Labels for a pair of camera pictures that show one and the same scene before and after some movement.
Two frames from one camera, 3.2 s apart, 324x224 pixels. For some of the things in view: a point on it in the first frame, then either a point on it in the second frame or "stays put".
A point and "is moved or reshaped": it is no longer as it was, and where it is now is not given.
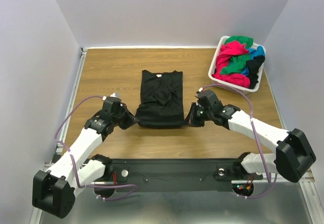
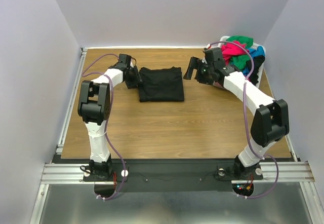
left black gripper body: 123,119 → 134,79
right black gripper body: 193,115 → 198,70
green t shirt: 237,63 stays put
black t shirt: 161,100 is moved or reshaped
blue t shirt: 258,51 stays put
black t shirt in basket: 253,66 stays put
